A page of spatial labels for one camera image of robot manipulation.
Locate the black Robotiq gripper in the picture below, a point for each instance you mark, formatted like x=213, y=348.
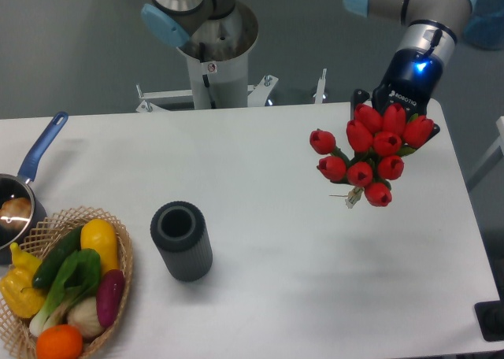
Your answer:
x=409, y=80

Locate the red tulip bouquet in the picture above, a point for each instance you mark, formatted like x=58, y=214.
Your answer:
x=379, y=142

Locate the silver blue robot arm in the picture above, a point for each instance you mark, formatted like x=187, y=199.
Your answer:
x=432, y=26

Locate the blue translucent container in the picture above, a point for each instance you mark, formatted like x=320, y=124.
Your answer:
x=485, y=27

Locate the black box at table edge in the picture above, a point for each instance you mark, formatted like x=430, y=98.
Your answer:
x=490, y=319

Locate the dark grey ribbed vase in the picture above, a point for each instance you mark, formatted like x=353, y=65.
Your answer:
x=178, y=230

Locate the yellow squash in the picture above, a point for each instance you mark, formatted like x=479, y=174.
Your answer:
x=100, y=235

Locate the purple eggplant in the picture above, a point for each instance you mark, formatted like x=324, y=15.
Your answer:
x=108, y=297

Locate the green bok choy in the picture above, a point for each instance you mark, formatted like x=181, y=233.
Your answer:
x=77, y=278

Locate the beige garlic bulb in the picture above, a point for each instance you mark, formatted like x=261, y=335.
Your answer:
x=84, y=318

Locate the green cucumber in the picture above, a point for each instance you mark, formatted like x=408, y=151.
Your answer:
x=47, y=271

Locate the brown bread roll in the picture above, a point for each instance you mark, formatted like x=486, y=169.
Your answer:
x=15, y=213

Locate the orange fruit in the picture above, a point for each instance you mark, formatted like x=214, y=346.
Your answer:
x=61, y=341

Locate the yellow bell pepper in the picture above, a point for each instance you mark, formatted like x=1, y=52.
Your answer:
x=16, y=285

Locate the white metal frame right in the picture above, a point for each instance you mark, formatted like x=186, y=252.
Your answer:
x=491, y=157

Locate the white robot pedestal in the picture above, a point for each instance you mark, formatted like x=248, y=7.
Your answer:
x=217, y=58

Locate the blue handled saucepan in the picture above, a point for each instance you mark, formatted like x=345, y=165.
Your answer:
x=19, y=185

